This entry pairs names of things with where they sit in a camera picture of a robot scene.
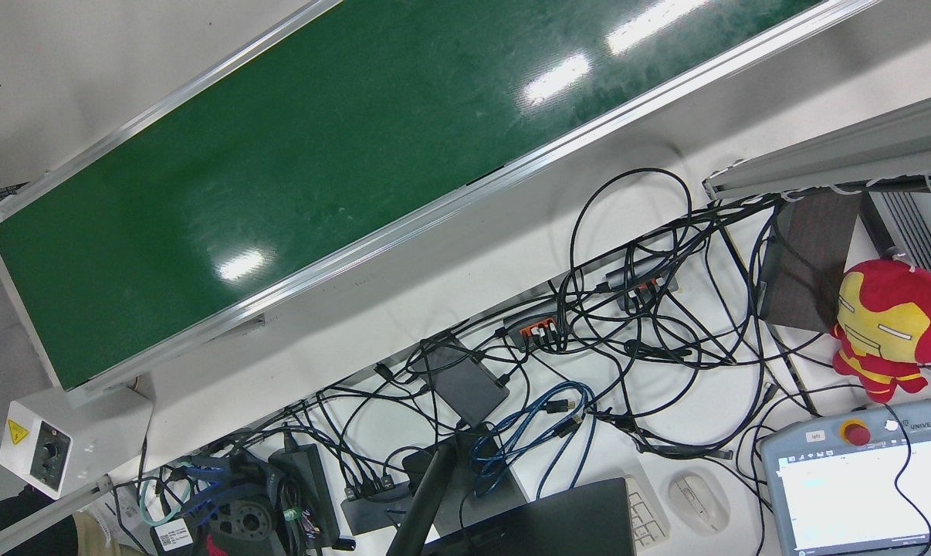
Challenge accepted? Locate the blue coiled cable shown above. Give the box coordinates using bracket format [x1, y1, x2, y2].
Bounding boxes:
[469, 381, 599, 499]

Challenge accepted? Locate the grey robot teach pendant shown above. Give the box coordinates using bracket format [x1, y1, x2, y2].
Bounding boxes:
[759, 399, 931, 556]

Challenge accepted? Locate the green conveyor belt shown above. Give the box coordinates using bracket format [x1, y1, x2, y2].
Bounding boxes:
[0, 0, 883, 410]

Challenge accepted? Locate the black monitor pole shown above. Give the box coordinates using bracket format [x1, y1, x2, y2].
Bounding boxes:
[386, 432, 468, 556]

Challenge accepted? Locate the black power brick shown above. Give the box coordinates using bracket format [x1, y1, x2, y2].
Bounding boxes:
[269, 444, 341, 546]

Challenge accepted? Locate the white conveyor control box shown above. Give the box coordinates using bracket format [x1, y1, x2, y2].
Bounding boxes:
[0, 386, 154, 500]

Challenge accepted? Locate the long black looped cable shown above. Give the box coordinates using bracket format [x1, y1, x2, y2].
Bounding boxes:
[569, 167, 695, 364]

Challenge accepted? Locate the black fabric object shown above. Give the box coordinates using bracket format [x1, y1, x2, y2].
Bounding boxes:
[0, 486, 77, 556]

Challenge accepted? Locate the white computer mouse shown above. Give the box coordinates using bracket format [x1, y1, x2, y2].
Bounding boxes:
[669, 473, 730, 535]

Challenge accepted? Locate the dark grey power adapter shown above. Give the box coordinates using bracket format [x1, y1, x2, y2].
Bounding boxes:
[418, 334, 511, 427]

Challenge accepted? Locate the red yellow plush toy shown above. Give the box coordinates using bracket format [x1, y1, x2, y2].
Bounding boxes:
[830, 259, 931, 405]

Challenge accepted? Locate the white keyboard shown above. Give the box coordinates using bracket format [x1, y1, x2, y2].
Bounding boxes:
[624, 473, 672, 551]

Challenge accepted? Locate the black round device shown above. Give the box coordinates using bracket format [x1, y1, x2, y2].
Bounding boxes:
[203, 494, 286, 556]

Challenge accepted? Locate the grey ribbed metal box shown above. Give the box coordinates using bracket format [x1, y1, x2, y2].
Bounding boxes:
[859, 189, 931, 291]

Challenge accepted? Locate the aluminium frame profile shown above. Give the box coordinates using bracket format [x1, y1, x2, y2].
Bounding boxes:
[703, 85, 931, 202]

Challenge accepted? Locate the white label tag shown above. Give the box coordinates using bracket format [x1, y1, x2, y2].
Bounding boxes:
[151, 519, 197, 551]

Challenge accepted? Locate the black docking station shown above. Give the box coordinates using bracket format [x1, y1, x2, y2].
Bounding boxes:
[340, 475, 412, 535]

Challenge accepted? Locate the teal cable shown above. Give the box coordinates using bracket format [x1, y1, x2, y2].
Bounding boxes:
[140, 462, 193, 527]

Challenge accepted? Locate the black laptop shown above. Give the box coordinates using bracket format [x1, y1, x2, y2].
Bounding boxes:
[423, 477, 638, 556]

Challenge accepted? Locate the dark brown box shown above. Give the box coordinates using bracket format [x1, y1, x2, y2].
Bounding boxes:
[759, 189, 865, 334]

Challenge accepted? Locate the usb hub with orange ports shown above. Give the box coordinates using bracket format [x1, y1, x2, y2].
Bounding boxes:
[503, 300, 571, 350]
[604, 259, 679, 311]

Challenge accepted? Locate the grey monitor base plate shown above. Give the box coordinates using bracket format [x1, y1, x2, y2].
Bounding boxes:
[450, 432, 530, 527]

